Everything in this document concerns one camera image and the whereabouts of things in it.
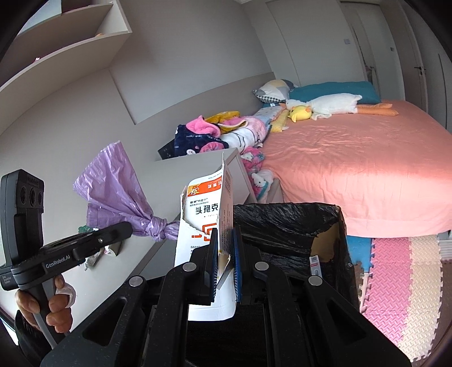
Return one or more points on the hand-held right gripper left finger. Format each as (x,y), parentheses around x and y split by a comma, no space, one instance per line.
(213,271)

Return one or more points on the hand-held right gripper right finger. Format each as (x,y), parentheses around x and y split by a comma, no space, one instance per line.
(237,271)

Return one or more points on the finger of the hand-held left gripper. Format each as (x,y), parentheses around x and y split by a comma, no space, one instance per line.
(106,236)

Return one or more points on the purple plastic bag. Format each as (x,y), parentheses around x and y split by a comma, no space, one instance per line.
(113,183)

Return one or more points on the white cardboard medicine box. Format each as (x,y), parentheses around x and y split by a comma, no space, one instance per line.
(201,218)

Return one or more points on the cardboard bin with black liner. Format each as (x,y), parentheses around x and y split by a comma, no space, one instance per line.
(282,226)

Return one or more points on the person's left hand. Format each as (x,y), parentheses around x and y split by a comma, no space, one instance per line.
(60,314)

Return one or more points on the silver foil wrapper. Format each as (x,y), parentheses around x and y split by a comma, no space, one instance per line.
(93,260)

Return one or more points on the white test cassette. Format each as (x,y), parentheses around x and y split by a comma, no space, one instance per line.
(315,266)

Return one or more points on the pink cat print blanket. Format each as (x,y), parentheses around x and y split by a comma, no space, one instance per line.
(257,169)

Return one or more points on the black socket panel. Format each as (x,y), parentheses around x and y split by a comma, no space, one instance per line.
(166,150)

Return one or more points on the white striped cartoon blanket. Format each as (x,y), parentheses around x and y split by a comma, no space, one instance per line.
(247,132)

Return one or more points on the pink fleece garment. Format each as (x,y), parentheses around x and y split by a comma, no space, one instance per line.
(201,125)

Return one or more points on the yellow fleece cloth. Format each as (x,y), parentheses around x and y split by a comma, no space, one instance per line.
(222,115)

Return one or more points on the long yellow patterned pillow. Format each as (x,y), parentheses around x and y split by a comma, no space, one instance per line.
(279,120)

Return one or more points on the bed with pink sheet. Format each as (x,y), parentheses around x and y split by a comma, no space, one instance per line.
(353,158)

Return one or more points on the pastel foam puzzle mat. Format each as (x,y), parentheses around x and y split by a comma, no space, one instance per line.
(399,282)

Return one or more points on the yellow duck plush toy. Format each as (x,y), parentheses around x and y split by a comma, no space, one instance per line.
(299,113)

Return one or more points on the patchwork checked pillow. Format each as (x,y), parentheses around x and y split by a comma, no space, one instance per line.
(273,90)

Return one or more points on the white goose plush toy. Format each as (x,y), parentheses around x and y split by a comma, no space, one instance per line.
(335,104)

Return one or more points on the teal pillow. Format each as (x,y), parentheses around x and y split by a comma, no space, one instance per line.
(335,90)

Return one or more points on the white wardrobe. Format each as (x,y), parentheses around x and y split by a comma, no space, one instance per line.
(381,53)

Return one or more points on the white wall shelf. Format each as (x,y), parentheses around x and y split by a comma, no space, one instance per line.
(70,49)

